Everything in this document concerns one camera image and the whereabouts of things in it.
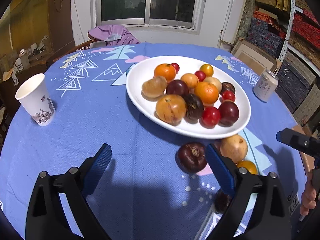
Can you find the sliding glass window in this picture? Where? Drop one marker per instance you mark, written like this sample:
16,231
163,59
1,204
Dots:
181,14

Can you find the white beverage can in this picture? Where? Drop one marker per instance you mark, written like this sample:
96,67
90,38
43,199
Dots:
266,85

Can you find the shelf of patterned boxes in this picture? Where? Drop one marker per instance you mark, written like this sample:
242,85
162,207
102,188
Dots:
288,30

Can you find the large beige pear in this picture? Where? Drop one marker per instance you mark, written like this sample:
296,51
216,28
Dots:
234,147

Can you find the white oval plate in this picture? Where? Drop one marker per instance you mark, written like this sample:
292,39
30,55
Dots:
144,70

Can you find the dark mangosteen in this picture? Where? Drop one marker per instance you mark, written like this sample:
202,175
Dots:
191,157
221,201
226,86

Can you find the large orange tangerine plate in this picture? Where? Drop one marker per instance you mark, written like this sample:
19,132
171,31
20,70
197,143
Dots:
207,92

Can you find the dark plum in plate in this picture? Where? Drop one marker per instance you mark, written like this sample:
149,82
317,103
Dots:
177,87

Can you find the small red cherry fruit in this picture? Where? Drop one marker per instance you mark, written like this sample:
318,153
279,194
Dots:
176,66

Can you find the small dark fruit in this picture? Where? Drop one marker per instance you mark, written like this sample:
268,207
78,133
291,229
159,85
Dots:
194,106

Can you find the brown onion-like fruit front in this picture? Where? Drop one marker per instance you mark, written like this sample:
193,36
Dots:
171,109

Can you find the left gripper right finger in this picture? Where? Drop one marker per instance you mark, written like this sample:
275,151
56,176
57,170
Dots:
270,218

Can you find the white paper cup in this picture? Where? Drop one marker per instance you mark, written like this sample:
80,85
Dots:
33,95

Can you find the red fruit plate front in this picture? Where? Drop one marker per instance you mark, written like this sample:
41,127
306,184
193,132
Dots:
200,75

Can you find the dark mangosteen in plate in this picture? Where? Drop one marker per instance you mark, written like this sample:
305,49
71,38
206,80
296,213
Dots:
226,86

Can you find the yellow orange fruit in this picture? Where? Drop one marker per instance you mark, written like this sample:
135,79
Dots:
207,69
250,166

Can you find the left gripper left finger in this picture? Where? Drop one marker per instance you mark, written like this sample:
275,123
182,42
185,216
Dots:
46,218

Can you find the small red fruit right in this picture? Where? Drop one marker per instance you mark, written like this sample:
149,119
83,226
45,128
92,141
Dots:
228,95

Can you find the dark purple plum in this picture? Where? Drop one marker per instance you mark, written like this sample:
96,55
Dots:
229,113

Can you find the brown fruit back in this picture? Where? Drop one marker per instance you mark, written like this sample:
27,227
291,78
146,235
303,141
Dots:
154,87

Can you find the red tomato fruit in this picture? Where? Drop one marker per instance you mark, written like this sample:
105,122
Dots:
210,117

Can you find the beige fruit in plate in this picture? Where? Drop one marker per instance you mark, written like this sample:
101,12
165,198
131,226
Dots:
216,82

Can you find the orange round fruit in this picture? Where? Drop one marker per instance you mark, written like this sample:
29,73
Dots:
191,80

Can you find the person's right hand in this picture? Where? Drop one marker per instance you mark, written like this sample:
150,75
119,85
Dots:
308,196

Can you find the cardboard box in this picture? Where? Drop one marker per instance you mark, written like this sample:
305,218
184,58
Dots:
255,58

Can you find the blue patterned tablecloth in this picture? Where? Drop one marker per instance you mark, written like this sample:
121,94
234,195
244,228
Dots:
143,194

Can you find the purple cloth on chair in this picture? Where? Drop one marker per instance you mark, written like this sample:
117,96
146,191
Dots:
113,35

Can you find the wooden glass cabinet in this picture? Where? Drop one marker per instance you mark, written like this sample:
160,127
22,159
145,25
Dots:
27,22

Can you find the orange tangerine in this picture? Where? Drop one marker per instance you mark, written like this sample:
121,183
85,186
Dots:
165,70

